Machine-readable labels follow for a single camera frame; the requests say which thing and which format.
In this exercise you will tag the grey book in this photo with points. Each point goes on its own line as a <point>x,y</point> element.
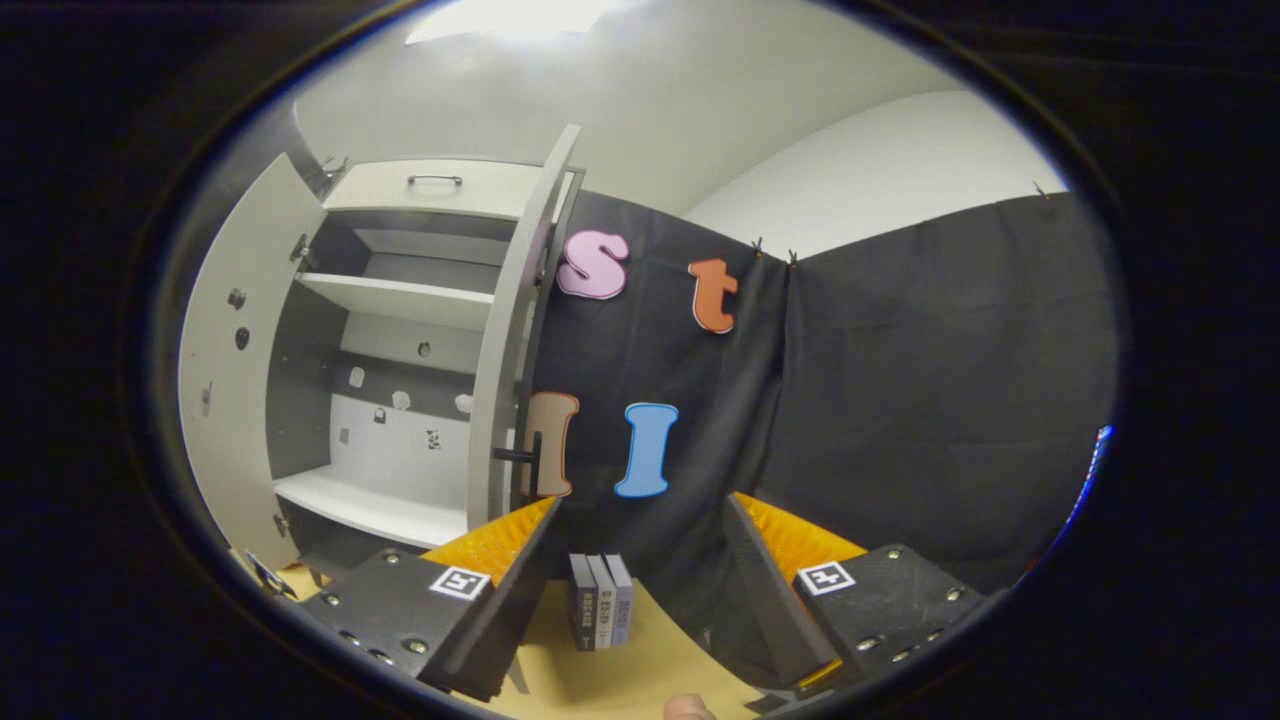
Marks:
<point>603,610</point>

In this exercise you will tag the light blue book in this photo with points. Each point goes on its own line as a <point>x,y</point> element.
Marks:
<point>623,605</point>

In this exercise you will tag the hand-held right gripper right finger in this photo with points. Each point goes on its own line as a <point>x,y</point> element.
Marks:
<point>770,600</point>

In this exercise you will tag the white cabinet door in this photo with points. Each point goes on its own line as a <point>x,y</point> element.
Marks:
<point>240,400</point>
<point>505,350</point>

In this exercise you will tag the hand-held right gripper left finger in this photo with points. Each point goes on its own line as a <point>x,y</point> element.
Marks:
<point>520,600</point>

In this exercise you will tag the white cabinet shelf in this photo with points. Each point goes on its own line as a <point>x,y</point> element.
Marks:
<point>400,295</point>

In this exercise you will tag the white cabinet drawer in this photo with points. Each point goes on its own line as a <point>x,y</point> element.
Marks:
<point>380,190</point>

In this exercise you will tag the white cabinet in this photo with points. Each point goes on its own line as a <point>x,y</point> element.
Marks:
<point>400,440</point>

